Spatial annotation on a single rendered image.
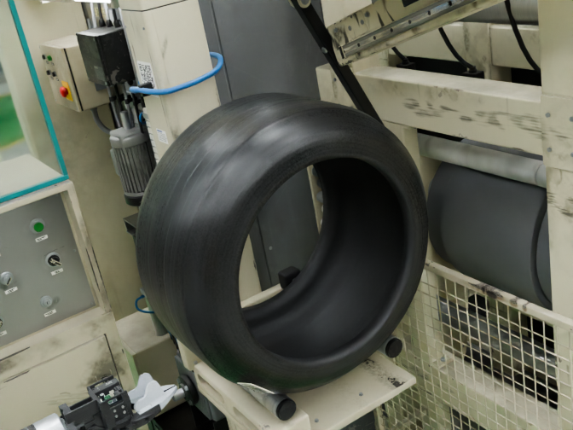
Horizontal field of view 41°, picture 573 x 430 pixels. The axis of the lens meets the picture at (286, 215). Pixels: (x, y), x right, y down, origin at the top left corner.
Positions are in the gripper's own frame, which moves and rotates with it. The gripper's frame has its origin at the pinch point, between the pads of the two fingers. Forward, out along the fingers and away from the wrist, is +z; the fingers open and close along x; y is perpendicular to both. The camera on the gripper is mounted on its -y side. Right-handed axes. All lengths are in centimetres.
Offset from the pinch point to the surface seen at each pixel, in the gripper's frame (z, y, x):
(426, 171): 109, -2, 46
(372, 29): 64, 53, 6
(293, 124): 32, 45, -10
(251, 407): 16.0, -13.5, 1.7
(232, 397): 14.9, -13.5, 7.8
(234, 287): 12.1, 21.9, -12.5
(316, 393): 32.3, -19.4, 2.4
